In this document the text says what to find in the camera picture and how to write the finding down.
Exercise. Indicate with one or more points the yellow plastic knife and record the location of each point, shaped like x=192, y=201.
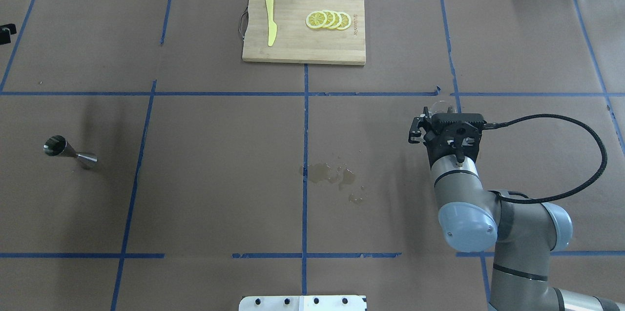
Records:
x=272, y=25

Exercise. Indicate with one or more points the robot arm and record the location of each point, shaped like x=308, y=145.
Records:
x=523, y=231

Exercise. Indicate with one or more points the bamboo cutting board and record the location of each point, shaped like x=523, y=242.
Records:
x=296, y=42

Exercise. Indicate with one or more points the clear glass cup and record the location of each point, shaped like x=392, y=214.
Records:
x=439, y=107

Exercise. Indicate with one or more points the steel double jigger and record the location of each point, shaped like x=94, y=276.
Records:
x=58, y=146

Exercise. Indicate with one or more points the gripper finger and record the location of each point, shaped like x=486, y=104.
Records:
x=415, y=130

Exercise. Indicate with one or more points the back lemon slice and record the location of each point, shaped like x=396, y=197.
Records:
x=345, y=21

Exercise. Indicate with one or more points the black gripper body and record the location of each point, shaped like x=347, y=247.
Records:
x=417, y=128

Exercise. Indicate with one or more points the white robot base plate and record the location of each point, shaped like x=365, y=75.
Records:
x=304, y=303

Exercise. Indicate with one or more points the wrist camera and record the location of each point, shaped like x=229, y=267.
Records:
x=6, y=31
x=459, y=125

